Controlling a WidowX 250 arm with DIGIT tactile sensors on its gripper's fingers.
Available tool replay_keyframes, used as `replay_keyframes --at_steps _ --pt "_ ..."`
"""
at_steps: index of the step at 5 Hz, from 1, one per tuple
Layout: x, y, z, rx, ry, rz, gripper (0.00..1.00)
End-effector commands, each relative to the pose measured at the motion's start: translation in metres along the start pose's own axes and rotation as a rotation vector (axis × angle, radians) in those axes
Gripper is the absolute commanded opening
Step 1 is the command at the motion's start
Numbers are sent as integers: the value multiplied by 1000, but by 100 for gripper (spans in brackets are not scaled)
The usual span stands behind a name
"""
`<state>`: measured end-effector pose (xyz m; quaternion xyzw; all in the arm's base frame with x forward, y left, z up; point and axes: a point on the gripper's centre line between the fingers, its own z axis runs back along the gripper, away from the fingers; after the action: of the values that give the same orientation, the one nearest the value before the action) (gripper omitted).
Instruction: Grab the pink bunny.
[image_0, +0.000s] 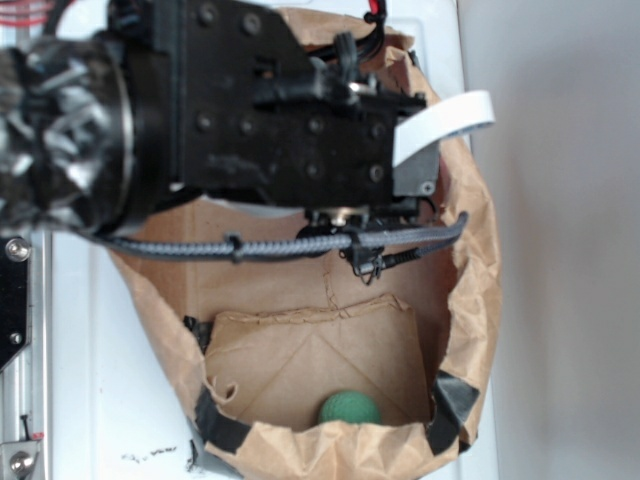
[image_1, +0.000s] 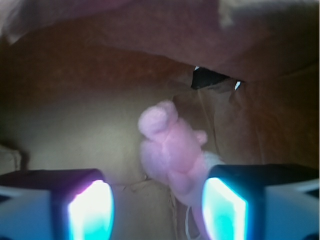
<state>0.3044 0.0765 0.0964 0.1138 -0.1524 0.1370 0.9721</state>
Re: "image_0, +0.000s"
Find black metal bracket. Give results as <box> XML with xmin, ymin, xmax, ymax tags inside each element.
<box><xmin>0</xmin><ymin>236</ymin><xmax>32</xmax><ymax>372</ymax></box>

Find aluminium frame rail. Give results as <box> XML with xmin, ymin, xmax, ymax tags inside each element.
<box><xmin>1</xmin><ymin>230</ymin><xmax>52</xmax><ymax>479</ymax></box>

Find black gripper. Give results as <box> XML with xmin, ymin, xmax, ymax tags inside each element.
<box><xmin>107</xmin><ymin>1</ymin><xmax>427</xmax><ymax>233</ymax></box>

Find white flat ribbon cable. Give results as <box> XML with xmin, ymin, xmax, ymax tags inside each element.
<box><xmin>392</xmin><ymin>89</ymin><xmax>498</xmax><ymax>169</ymax></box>

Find red wires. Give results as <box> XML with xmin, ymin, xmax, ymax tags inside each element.
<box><xmin>0</xmin><ymin>0</ymin><xmax>66</xmax><ymax>26</ymax></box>

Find green textured ball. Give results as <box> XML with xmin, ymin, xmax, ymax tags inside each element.
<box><xmin>318</xmin><ymin>391</ymin><xmax>382</xmax><ymax>425</ymax></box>

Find robot arm with foil wrap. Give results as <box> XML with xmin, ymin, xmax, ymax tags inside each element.
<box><xmin>1</xmin><ymin>1</ymin><xmax>426</xmax><ymax>235</ymax></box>

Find grey braided cable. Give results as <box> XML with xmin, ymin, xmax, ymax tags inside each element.
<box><xmin>94</xmin><ymin>211</ymin><xmax>471</xmax><ymax>289</ymax></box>

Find brown paper bag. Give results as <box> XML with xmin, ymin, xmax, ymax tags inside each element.
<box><xmin>107</xmin><ymin>5</ymin><xmax>503</xmax><ymax>480</ymax></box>

